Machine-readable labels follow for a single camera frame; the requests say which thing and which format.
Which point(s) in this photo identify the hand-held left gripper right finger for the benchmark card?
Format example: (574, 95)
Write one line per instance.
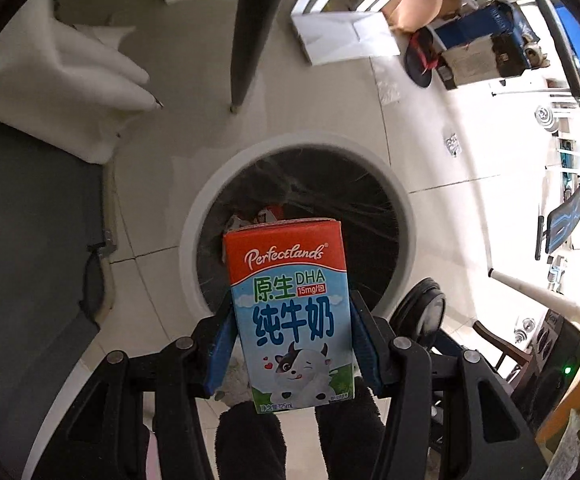
(366, 355)

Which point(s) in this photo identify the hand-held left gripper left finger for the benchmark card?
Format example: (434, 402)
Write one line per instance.
(220, 355)

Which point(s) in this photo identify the small milk carton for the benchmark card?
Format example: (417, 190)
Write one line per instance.
(290, 315)

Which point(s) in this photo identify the white round waste bin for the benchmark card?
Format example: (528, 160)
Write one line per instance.
(195, 220)

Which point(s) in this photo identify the black bin liner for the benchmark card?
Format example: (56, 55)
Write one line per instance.
(320, 185)

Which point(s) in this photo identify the black chair caster wheel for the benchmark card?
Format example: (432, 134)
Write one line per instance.
(420, 310)

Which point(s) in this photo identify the black fuzzy slipper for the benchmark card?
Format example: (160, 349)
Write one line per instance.
(347, 435)
(250, 447)

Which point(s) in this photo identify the wooden chair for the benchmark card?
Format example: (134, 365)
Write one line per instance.
(505, 347)

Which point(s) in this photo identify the crumpled red white wrapper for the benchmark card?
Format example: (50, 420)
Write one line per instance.
(262, 216)

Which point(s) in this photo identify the white pole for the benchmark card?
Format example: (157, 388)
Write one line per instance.
(545, 295)

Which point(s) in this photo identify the black device with green light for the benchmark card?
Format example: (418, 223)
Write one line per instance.
(555, 365)

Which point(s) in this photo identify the grey floor mat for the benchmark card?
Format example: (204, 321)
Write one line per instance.
(25, 260)

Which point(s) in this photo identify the paper scrap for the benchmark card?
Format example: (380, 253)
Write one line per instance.
(453, 143)

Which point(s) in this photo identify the black blue bench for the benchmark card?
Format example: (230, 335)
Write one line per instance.
(562, 220)

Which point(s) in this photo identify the silver dumbbell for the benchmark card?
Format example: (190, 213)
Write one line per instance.
(550, 119)

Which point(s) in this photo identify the black round base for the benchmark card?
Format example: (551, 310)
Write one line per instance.
(420, 60)

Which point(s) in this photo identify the beige cardboard box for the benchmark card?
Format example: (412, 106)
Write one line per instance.
(470, 65)

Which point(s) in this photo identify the white cardboard box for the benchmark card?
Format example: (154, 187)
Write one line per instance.
(345, 35)

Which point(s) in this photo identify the white cloth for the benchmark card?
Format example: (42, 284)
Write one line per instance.
(55, 75)

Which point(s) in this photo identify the black table leg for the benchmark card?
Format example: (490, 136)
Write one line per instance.
(255, 25)

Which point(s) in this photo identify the brown cardboard box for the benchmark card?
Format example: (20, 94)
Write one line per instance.
(415, 7)

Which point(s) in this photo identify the blue plastic crate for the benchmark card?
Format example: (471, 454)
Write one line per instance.
(480, 22)

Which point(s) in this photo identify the black metal frame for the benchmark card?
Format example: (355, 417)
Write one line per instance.
(570, 75)

